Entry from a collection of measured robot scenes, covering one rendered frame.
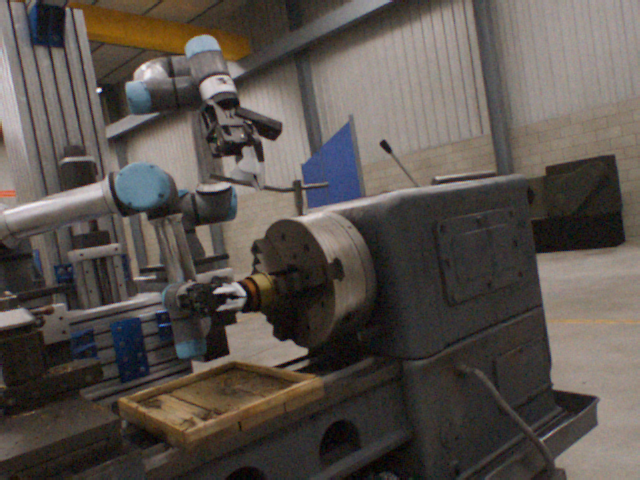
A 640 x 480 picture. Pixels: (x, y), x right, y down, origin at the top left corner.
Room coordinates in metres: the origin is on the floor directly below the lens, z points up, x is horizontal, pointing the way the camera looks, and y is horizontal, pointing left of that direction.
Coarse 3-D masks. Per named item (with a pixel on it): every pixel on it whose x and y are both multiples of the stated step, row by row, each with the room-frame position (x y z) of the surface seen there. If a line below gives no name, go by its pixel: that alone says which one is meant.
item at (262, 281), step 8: (256, 272) 1.22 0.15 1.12; (264, 272) 1.20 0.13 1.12; (240, 280) 1.18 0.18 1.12; (248, 280) 1.17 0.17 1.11; (256, 280) 1.17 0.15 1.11; (264, 280) 1.18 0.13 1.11; (248, 288) 1.15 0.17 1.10; (256, 288) 1.16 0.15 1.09; (264, 288) 1.17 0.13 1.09; (272, 288) 1.18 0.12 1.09; (248, 296) 1.15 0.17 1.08; (256, 296) 1.16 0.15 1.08; (264, 296) 1.16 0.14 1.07; (272, 296) 1.18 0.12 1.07; (280, 296) 1.21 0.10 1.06; (248, 304) 1.15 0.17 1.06; (256, 304) 1.16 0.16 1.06; (264, 304) 1.17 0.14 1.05; (272, 304) 1.19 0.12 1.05; (248, 312) 1.17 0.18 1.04
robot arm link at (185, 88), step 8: (176, 80) 1.24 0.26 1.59; (184, 80) 1.25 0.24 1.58; (184, 88) 1.24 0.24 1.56; (192, 88) 1.24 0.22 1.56; (184, 96) 1.24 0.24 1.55; (192, 96) 1.24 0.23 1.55; (200, 96) 1.25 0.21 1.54; (184, 104) 1.25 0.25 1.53; (192, 104) 1.26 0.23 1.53; (200, 104) 1.26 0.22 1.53
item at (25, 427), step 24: (48, 408) 0.94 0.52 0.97; (72, 408) 0.91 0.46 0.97; (0, 432) 0.85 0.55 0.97; (24, 432) 0.82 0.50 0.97; (48, 432) 0.80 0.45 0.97; (72, 432) 0.78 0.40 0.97; (96, 432) 0.79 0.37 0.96; (120, 432) 0.81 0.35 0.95; (0, 456) 0.73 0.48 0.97; (24, 456) 0.73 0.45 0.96; (48, 456) 0.75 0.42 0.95; (72, 456) 0.77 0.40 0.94; (96, 456) 0.79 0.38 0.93
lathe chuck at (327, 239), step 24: (312, 216) 1.26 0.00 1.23; (288, 240) 1.25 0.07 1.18; (312, 240) 1.18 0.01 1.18; (336, 240) 1.19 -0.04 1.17; (288, 264) 1.27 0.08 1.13; (312, 264) 1.19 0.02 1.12; (360, 264) 1.19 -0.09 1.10; (312, 288) 1.21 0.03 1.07; (336, 288) 1.14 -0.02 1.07; (360, 288) 1.19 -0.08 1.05; (312, 312) 1.22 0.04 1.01; (336, 312) 1.15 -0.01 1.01; (360, 312) 1.21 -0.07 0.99; (312, 336) 1.23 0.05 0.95; (336, 336) 1.22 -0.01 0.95
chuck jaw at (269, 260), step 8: (256, 240) 1.30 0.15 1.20; (264, 240) 1.31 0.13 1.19; (256, 248) 1.30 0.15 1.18; (264, 248) 1.29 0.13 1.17; (272, 248) 1.30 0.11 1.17; (256, 256) 1.26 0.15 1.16; (264, 256) 1.27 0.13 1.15; (272, 256) 1.28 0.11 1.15; (280, 256) 1.29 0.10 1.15; (256, 264) 1.27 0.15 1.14; (264, 264) 1.25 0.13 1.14; (272, 264) 1.26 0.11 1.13; (280, 264) 1.27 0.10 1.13; (272, 272) 1.24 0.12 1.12; (280, 272) 1.26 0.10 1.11; (288, 272) 1.29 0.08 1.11
